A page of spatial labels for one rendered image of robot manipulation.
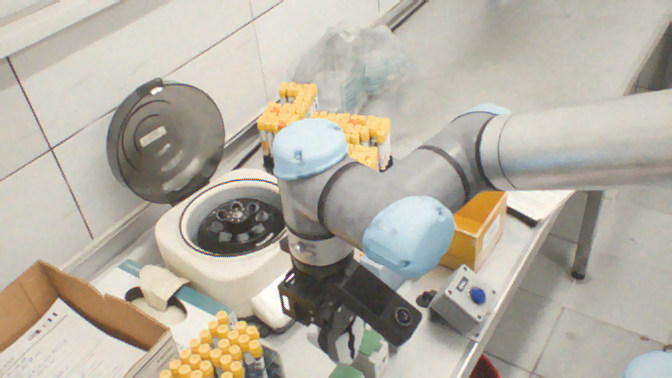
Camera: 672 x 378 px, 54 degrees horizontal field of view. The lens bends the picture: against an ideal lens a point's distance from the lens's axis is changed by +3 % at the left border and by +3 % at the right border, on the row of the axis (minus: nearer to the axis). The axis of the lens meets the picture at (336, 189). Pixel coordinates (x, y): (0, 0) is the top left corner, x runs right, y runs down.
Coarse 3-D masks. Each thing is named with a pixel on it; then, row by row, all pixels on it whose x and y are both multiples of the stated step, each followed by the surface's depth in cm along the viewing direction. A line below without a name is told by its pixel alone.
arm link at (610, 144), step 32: (640, 96) 49; (448, 128) 65; (480, 128) 61; (512, 128) 57; (544, 128) 54; (576, 128) 52; (608, 128) 49; (640, 128) 47; (448, 160) 61; (480, 160) 60; (512, 160) 57; (544, 160) 54; (576, 160) 52; (608, 160) 50; (640, 160) 48; (480, 192) 64
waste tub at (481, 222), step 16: (496, 192) 113; (464, 208) 119; (480, 208) 117; (496, 208) 108; (464, 224) 119; (480, 224) 119; (496, 224) 111; (464, 240) 105; (480, 240) 106; (496, 240) 115; (448, 256) 110; (464, 256) 108; (480, 256) 109
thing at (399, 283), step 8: (368, 264) 101; (376, 264) 100; (376, 272) 101; (384, 272) 101; (392, 272) 104; (384, 280) 102; (392, 280) 105; (400, 280) 108; (408, 280) 109; (416, 280) 109; (392, 288) 106; (400, 288) 108; (408, 288) 108
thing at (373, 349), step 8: (368, 336) 94; (376, 336) 94; (360, 344) 93; (368, 344) 93; (376, 344) 93; (384, 344) 94; (360, 352) 92; (368, 352) 92; (376, 352) 93; (384, 352) 94; (360, 360) 93; (368, 360) 92; (376, 360) 92; (384, 360) 95; (360, 368) 95; (368, 368) 93; (376, 368) 93; (384, 368) 96; (368, 376) 95; (376, 376) 94
